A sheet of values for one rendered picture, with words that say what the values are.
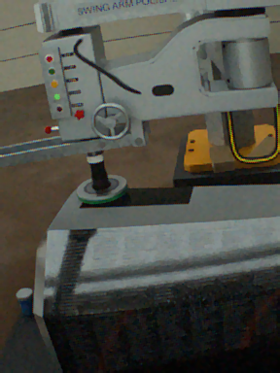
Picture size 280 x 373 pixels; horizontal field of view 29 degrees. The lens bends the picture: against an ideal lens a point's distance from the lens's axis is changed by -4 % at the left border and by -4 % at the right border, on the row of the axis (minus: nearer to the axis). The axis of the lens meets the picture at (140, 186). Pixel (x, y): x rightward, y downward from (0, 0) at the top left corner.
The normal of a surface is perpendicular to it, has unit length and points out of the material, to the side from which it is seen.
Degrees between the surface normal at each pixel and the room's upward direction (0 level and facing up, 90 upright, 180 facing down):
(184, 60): 90
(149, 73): 90
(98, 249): 45
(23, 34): 90
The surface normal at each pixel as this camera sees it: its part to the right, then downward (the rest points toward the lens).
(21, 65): -0.05, 0.44
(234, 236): -0.23, -0.32
